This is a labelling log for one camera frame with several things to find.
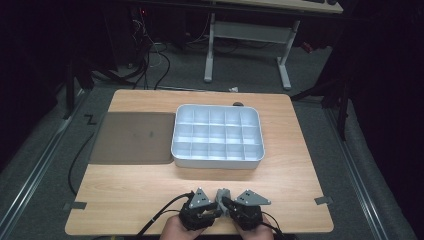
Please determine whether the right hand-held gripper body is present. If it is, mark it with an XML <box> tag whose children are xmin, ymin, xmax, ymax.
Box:
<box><xmin>229</xmin><ymin>189</ymin><xmax>272</xmax><ymax>232</ymax></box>

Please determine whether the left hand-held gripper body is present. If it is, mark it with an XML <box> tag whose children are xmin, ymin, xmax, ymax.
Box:
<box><xmin>178</xmin><ymin>187</ymin><xmax>218</xmax><ymax>232</ymax></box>

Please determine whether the person's right hand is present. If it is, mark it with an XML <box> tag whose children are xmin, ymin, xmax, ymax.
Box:
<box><xmin>231</xmin><ymin>214</ymin><xmax>276</xmax><ymax>240</ymax></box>

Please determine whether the person's left hand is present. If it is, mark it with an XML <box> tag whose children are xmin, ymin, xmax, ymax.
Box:
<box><xmin>159</xmin><ymin>214</ymin><xmax>208</xmax><ymax>240</ymax></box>

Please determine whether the white divided storage box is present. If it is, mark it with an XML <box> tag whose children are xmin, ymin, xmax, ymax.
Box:
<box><xmin>170</xmin><ymin>103</ymin><xmax>267</xmax><ymax>170</ymax></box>

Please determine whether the brown mat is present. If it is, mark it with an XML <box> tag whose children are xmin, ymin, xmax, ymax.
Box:
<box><xmin>88</xmin><ymin>111</ymin><xmax>177</xmax><ymax>166</ymax></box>

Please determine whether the black stand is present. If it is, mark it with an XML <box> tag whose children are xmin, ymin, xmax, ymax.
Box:
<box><xmin>289</xmin><ymin>74</ymin><xmax>352</xmax><ymax>142</ymax></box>
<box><xmin>62</xmin><ymin>58</ymin><xmax>96</xmax><ymax>121</ymax></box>

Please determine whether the white-framed desk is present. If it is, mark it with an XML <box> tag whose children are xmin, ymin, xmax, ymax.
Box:
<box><xmin>202</xmin><ymin>0</ymin><xmax>345</xmax><ymax>91</ymax></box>

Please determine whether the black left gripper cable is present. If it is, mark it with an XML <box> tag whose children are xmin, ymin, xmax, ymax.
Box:
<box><xmin>134</xmin><ymin>191</ymin><xmax>195</xmax><ymax>240</ymax></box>

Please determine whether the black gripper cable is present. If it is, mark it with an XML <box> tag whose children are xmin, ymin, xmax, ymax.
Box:
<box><xmin>261</xmin><ymin>211</ymin><xmax>292</xmax><ymax>240</ymax></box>
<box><xmin>134</xmin><ymin>191</ymin><xmax>195</xmax><ymax>240</ymax></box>

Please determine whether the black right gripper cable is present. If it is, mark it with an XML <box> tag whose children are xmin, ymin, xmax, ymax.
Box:
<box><xmin>261</xmin><ymin>211</ymin><xmax>292</xmax><ymax>240</ymax></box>

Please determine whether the metal floor rail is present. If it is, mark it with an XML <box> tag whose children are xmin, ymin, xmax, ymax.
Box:
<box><xmin>0</xmin><ymin>89</ymin><xmax>88</xmax><ymax>233</ymax></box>
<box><xmin>323</xmin><ymin>107</ymin><xmax>390</xmax><ymax>240</ymax></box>

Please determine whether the black floor cable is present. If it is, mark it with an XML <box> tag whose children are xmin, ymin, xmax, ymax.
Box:
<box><xmin>67</xmin><ymin>131</ymin><xmax>97</xmax><ymax>197</ymax></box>

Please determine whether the bundle of cables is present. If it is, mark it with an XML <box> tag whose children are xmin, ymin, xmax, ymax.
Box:
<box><xmin>130</xmin><ymin>9</ymin><xmax>172</xmax><ymax>91</ymax></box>

